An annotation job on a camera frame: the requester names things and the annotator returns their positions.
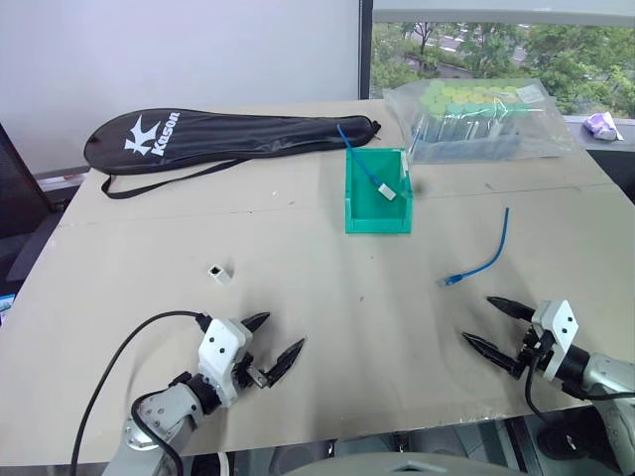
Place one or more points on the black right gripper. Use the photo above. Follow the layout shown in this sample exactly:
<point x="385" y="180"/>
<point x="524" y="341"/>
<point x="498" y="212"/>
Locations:
<point x="533" y="349"/>

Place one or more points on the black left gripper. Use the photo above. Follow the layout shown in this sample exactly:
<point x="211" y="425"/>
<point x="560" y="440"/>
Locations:
<point x="250" y="374"/>

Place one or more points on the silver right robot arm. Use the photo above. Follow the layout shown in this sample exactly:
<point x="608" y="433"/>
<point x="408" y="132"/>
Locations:
<point x="607" y="382"/>

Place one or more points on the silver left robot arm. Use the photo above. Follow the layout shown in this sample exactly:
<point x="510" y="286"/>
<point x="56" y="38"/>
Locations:
<point x="164" y="409"/>

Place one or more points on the small white connector block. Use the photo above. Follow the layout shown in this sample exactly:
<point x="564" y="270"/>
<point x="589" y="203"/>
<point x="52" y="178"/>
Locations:
<point x="220" y="274"/>

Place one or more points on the dark rounded base shape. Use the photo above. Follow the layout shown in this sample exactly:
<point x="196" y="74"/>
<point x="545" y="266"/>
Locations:
<point x="570" y="443"/>

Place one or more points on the green plastic bin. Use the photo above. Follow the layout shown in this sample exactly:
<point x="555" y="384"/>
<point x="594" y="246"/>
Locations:
<point x="377" y="220"/>

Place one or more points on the grey robot torso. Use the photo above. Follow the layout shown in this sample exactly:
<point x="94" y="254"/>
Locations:
<point x="397" y="466"/>

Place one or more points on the clear bag of capped tubes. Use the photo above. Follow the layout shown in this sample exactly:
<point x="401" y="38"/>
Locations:
<point x="476" y="129"/>

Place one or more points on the black Kason racket bag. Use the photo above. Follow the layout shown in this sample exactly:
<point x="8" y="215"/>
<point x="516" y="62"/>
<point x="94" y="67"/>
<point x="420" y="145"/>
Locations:
<point x="223" y="139"/>

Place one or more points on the purple white crumpled packet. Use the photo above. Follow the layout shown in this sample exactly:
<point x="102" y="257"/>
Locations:
<point x="601" y="125"/>

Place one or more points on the small blue printed box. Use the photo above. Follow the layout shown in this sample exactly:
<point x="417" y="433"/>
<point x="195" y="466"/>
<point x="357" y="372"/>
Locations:
<point x="5" y="310"/>

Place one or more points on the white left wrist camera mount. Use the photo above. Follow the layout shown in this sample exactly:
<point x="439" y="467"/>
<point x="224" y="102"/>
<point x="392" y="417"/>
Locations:
<point x="220" y="344"/>

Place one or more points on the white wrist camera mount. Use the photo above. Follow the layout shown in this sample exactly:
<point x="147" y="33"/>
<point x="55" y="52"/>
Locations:
<point x="560" y="324"/>
<point x="220" y="344"/>

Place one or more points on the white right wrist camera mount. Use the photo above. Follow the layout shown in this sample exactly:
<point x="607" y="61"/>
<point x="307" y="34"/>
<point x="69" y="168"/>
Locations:
<point x="560" y="324"/>

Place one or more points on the dark window frame post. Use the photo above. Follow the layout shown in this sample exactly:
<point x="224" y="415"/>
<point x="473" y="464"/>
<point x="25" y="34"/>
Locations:
<point x="365" y="49"/>

